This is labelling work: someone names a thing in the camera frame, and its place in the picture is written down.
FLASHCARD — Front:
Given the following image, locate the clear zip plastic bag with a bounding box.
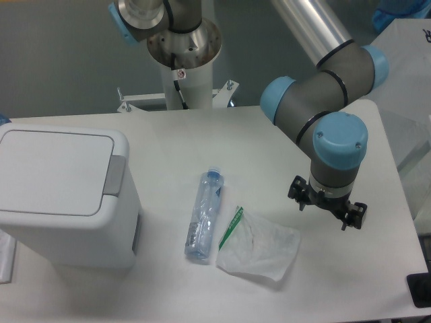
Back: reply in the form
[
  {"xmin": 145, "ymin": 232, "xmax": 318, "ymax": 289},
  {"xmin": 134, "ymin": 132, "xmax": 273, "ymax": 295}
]
[{"xmin": 216, "ymin": 206, "xmax": 301, "ymax": 282}]

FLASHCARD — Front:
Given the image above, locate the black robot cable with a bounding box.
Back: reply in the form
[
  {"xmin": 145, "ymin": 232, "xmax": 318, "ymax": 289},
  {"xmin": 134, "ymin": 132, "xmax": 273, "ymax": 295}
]
[{"xmin": 170, "ymin": 52, "xmax": 189, "ymax": 110}]

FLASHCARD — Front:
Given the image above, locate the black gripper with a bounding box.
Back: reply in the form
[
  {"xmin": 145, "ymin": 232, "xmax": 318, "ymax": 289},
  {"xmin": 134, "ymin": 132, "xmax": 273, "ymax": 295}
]
[{"xmin": 288, "ymin": 176, "xmax": 367, "ymax": 231}]

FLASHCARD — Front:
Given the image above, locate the blue object left edge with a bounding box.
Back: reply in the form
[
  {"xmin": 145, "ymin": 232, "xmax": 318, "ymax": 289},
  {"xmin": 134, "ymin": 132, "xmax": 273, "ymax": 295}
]
[{"xmin": 0, "ymin": 114, "xmax": 11, "ymax": 125}]

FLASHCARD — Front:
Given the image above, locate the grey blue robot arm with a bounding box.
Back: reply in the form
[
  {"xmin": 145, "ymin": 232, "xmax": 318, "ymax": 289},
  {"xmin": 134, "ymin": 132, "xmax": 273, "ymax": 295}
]
[{"xmin": 108, "ymin": 1, "xmax": 389, "ymax": 229}]

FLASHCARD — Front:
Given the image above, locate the black device at table edge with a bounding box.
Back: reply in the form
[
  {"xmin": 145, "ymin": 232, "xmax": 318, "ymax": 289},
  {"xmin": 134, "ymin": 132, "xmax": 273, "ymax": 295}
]
[{"xmin": 406, "ymin": 273, "xmax": 430, "ymax": 308}]

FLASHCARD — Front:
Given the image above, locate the crushed clear plastic bottle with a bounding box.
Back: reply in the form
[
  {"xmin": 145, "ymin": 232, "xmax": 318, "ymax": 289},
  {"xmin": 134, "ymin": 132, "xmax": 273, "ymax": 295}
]
[{"xmin": 185, "ymin": 166, "xmax": 224, "ymax": 260}]

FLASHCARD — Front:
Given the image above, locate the blue object top right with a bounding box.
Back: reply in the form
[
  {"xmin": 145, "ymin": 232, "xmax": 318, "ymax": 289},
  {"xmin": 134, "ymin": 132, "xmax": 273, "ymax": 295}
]
[{"xmin": 372, "ymin": 1, "xmax": 430, "ymax": 33}]

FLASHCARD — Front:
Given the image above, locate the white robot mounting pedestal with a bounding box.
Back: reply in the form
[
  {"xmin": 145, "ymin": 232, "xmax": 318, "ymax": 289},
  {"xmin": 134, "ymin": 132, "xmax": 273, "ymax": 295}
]
[{"xmin": 117, "ymin": 63, "xmax": 239, "ymax": 113}]

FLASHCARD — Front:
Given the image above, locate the white cabinet with lettering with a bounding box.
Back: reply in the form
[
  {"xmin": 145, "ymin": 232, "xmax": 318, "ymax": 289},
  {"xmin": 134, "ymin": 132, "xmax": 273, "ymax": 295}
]
[{"xmin": 368, "ymin": 19, "xmax": 430, "ymax": 175}]

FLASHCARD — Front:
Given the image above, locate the white trash can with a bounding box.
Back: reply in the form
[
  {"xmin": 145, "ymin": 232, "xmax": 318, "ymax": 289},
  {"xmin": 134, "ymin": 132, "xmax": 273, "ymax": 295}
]
[{"xmin": 1, "ymin": 123, "xmax": 141, "ymax": 268}]

